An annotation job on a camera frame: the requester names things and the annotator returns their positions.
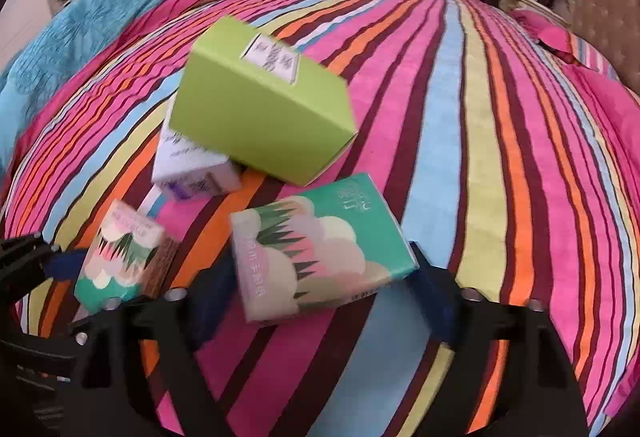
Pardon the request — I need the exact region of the small pink striped pillow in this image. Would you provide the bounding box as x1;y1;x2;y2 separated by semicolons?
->
512;9;621;68

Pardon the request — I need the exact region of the striped colourful bed sheet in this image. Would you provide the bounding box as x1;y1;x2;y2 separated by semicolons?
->
0;0;640;437

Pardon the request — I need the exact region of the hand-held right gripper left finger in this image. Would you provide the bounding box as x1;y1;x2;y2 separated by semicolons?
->
65;262;246;437

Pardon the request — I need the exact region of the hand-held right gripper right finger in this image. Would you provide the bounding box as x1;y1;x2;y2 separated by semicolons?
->
400;241;593;437

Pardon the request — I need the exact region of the blue patterned quilt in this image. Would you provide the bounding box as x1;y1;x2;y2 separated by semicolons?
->
0;0;178;168

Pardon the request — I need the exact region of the light green cardboard box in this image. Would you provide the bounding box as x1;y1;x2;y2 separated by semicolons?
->
169;16;359;186

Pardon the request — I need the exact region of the printed soft tissue packet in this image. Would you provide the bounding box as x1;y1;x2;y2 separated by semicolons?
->
229;172;420;327
74;198;167;309

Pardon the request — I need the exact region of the white lavender small box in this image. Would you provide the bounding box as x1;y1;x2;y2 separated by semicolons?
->
151;97;244;201

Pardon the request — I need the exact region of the tufted pink headboard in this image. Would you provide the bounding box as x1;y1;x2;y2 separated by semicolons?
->
570;0;640;82

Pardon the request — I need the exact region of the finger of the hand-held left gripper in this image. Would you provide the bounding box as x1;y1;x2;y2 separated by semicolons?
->
0;232;88;293
65;299;151;350

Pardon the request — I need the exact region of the cream nightstand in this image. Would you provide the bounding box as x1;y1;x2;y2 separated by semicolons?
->
500;0;571;25

